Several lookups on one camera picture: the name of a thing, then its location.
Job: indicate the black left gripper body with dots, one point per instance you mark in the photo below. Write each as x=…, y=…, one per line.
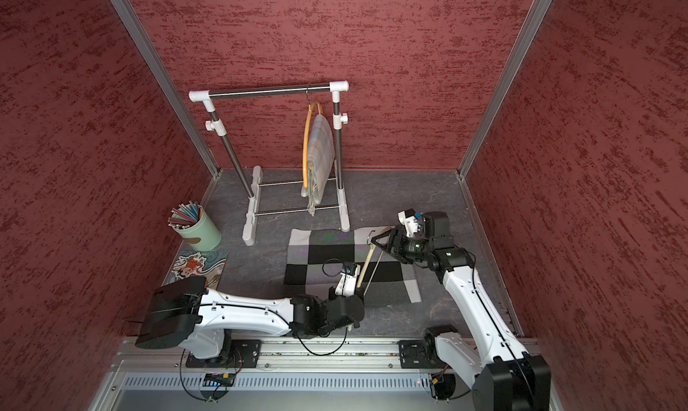
x=333, y=298

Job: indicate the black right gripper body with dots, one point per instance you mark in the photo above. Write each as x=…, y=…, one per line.
x=412, y=247

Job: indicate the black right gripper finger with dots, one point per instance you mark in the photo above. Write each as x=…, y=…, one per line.
x=391, y=251
x=386, y=238

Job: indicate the cream plastic hanger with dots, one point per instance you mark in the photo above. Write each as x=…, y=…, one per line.
x=366, y=274

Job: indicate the blue plaid fringed scarf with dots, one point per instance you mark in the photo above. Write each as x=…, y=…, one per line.
x=320, y=161

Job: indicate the orange plastic hanger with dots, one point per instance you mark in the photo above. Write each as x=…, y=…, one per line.
x=314, y=108

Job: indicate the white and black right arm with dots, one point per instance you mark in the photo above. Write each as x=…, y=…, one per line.
x=500, y=373

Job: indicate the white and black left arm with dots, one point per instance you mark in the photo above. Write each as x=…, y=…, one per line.
x=189, y=315

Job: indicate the grey checkered scarf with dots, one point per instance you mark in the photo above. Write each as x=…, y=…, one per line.
x=325, y=263

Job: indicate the white and steel clothes rack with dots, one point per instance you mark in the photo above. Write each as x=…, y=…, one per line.
x=283, y=149

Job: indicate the colourful picture book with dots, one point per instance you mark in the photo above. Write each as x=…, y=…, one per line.
x=189, y=263

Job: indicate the green pencil cup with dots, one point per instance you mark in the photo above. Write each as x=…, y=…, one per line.
x=203, y=236

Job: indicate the coloured pencils bundle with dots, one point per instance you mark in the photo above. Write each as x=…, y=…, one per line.
x=185, y=216

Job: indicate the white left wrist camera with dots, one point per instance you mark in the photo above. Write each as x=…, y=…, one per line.
x=347, y=284

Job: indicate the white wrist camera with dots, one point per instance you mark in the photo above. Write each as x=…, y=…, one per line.
x=412, y=222
x=347, y=284

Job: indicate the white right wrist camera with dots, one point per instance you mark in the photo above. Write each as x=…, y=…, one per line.
x=412, y=222

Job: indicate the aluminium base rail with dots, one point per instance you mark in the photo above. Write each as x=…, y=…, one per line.
x=353, y=354

